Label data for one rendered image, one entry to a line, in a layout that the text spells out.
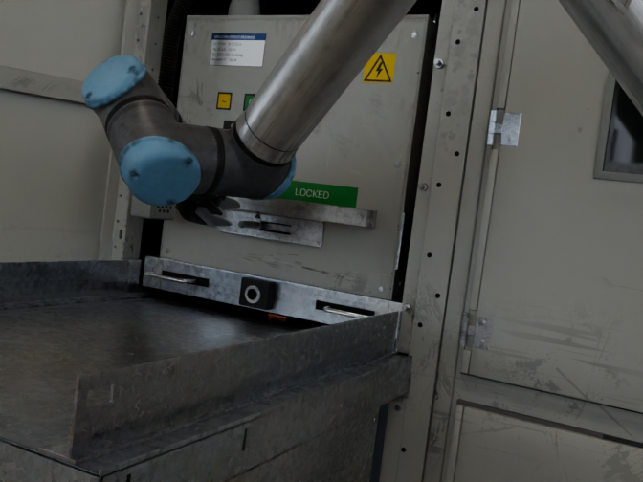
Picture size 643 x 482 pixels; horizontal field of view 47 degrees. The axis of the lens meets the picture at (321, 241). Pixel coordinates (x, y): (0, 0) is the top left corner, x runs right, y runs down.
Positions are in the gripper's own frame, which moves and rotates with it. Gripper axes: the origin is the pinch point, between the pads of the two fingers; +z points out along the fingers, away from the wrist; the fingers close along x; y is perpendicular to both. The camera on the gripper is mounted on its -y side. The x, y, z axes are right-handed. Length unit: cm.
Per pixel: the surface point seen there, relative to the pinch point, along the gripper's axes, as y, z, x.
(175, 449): 36, -38, -42
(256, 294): 6.3, 10.7, -7.8
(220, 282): -3.5, 12.8, -6.1
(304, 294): 14.2, 12.4, -5.4
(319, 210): 16.4, 2.6, 5.9
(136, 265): -22.3, 11.3, -6.6
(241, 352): 33, -29, -30
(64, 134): -35.1, -8.4, 8.9
